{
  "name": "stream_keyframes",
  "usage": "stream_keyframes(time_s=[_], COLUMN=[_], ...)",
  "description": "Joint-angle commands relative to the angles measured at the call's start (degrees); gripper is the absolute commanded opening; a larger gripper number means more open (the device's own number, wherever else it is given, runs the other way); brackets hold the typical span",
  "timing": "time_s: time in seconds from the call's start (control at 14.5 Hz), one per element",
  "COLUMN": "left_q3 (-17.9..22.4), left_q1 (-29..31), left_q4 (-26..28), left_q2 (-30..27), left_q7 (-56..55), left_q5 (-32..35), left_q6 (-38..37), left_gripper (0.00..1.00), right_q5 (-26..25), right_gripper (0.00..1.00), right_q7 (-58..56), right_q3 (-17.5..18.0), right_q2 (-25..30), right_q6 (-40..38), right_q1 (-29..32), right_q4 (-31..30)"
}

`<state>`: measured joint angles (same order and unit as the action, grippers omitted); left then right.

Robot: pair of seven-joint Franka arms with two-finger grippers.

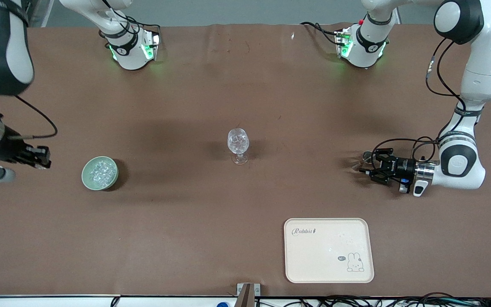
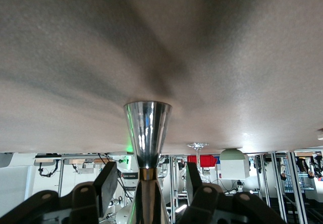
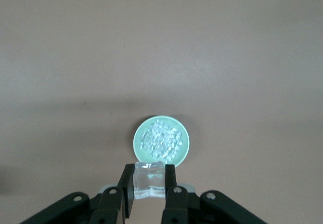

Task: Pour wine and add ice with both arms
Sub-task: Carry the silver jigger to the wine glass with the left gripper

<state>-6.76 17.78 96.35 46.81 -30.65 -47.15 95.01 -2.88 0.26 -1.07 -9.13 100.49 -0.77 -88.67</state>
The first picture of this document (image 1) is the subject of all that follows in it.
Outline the pile of clear ice cubes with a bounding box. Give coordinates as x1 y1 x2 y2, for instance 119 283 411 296
89 159 116 187

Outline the clear faceted wine glass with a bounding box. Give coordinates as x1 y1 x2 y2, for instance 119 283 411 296
227 128 250 165

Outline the green ceramic bowl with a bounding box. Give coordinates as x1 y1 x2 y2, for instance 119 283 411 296
81 156 119 191

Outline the cream rabbit print tray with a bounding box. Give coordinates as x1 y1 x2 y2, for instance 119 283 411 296
284 218 375 284

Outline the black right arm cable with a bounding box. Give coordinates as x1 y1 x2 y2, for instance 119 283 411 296
0 95 58 140

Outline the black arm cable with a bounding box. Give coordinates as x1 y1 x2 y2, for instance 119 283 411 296
0 95 58 140
371 38 468 165

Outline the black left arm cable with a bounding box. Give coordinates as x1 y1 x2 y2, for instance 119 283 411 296
371 38 468 165

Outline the black cable bundle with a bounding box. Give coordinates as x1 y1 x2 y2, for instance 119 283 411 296
254 292 491 307

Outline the black left base cable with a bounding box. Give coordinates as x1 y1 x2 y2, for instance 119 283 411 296
300 21 342 46

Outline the black base cable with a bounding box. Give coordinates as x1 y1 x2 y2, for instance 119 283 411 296
101 0 162 38
300 21 342 46

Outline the aluminium frame post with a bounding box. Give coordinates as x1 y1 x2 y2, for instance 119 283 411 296
28 0 55 27

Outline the black right base cable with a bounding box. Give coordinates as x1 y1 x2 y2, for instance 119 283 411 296
101 0 162 38

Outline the grey metal bracket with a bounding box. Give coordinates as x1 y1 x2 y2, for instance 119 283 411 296
237 283 261 307

